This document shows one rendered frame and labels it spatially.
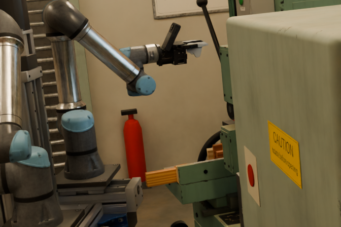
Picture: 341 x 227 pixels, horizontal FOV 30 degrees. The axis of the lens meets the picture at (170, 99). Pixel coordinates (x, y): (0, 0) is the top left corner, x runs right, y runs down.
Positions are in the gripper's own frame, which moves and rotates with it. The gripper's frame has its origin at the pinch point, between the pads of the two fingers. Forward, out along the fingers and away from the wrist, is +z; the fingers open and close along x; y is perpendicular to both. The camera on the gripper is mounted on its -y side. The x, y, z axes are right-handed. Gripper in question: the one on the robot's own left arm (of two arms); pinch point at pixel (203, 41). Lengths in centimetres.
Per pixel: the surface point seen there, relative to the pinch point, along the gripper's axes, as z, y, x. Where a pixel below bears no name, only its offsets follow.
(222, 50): -27, -17, 88
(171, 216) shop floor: 17, 141, -122
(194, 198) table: -33, 28, 78
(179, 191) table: -37, 26, 76
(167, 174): -40, 21, 73
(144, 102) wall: 28, 91, -214
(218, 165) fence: -25, 20, 77
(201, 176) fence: -30, 22, 77
